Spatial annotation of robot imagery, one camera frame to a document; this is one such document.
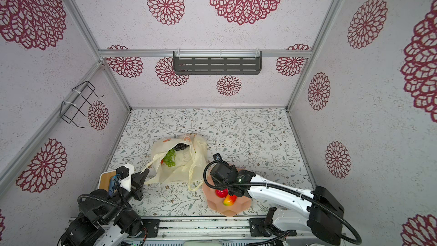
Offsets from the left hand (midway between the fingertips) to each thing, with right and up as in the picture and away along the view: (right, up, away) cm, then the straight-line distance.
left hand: (148, 172), depth 68 cm
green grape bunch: (+1, 0, +25) cm, 25 cm away
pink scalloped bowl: (+27, -17, +10) cm, 34 cm away
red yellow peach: (+4, +3, +4) cm, 6 cm away
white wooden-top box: (-27, -9, +14) cm, 31 cm away
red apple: (+29, -13, +10) cm, 34 cm away
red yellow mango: (+33, -16, +10) cm, 38 cm away
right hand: (+29, -4, +12) cm, 32 cm away
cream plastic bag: (+12, -2, +24) cm, 27 cm away
